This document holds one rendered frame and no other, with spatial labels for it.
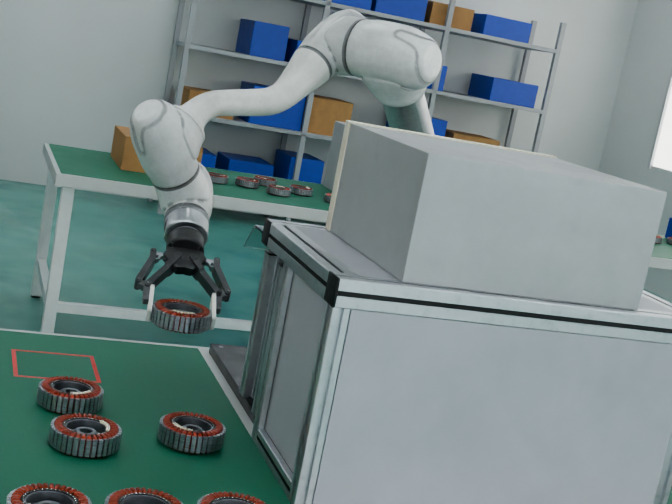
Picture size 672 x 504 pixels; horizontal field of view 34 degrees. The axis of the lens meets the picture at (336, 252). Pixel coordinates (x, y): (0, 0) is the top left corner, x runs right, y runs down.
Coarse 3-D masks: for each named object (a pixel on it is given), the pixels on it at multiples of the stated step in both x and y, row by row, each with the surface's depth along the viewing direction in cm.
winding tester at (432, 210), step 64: (384, 128) 199; (384, 192) 177; (448, 192) 165; (512, 192) 168; (576, 192) 172; (640, 192) 176; (384, 256) 174; (448, 256) 168; (512, 256) 171; (576, 256) 175; (640, 256) 178
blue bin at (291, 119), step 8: (240, 88) 859; (248, 88) 836; (256, 88) 822; (296, 104) 834; (304, 104) 836; (288, 112) 834; (296, 112) 836; (248, 120) 826; (256, 120) 827; (264, 120) 829; (272, 120) 831; (280, 120) 833; (288, 120) 835; (296, 120) 837; (288, 128) 837; (296, 128) 839
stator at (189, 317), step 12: (168, 300) 204; (180, 300) 206; (156, 312) 198; (168, 312) 197; (180, 312) 198; (192, 312) 199; (204, 312) 201; (156, 324) 198; (168, 324) 197; (180, 324) 197; (192, 324) 197; (204, 324) 199
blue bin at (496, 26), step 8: (480, 16) 874; (488, 16) 865; (496, 16) 868; (472, 24) 886; (480, 24) 873; (488, 24) 867; (496, 24) 869; (504, 24) 871; (512, 24) 873; (520, 24) 876; (528, 24) 878; (480, 32) 871; (488, 32) 869; (496, 32) 871; (504, 32) 873; (512, 32) 875; (520, 32) 877; (528, 32) 879; (520, 40) 879; (528, 40) 881
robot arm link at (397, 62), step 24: (360, 24) 244; (384, 24) 242; (360, 48) 241; (384, 48) 238; (408, 48) 237; (432, 48) 239; (360, 72) 245; (384, 72) 240; (408, 72) 238; (432, 72) 240; (384, 96) 247; (408, 96) 245; (408, 120) 253
